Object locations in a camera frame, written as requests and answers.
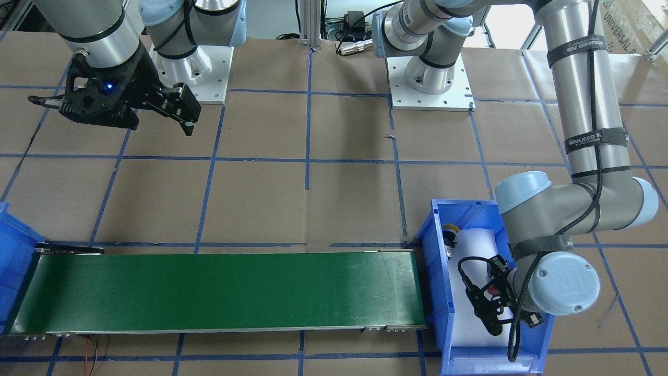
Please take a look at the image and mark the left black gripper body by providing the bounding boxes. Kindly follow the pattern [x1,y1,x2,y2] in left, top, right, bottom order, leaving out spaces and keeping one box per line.
[483,255,519,324]

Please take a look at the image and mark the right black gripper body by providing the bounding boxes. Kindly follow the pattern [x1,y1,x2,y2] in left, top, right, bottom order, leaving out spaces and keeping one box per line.
[58,43,162,130]

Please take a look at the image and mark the red push button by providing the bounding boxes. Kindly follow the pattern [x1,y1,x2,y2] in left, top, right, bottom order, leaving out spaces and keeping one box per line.
[486,285,501,301]

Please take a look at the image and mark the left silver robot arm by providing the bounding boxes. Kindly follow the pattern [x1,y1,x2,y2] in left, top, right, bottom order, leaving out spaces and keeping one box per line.
[372,1,659,342]

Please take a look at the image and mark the white foam pad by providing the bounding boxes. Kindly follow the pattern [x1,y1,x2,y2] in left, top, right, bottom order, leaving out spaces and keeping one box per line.
[448,228,510,348]

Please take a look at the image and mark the blue bin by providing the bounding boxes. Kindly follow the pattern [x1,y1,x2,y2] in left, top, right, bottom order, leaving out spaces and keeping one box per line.
[416,199,555,375]
[1,202,45,332]

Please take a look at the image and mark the silver metal cylinder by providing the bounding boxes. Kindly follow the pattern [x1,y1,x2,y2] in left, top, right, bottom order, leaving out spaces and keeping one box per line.
[337,40,374,56]

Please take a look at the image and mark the green conveyor belt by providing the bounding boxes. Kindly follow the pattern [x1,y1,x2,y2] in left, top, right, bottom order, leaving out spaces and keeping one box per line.
[3,251,426,335]

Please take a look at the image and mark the black power adapter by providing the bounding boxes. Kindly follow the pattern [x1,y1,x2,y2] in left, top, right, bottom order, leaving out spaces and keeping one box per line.
[344,10,366,33]

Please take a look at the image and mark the cardboard box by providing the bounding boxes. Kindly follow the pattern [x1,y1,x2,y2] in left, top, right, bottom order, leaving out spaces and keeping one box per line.
[599,1,667,53]

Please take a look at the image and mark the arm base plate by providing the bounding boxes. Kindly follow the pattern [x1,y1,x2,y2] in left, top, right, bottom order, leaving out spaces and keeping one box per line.
[386,54,475,111]
[149,45,235,104]

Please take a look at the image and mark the aluminium frame post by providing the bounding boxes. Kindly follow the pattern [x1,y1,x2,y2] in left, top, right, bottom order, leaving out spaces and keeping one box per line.
[297,0,324,50]

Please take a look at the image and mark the red black wires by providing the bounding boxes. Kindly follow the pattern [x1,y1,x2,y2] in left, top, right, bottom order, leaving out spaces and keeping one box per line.
[83,335,100,376]

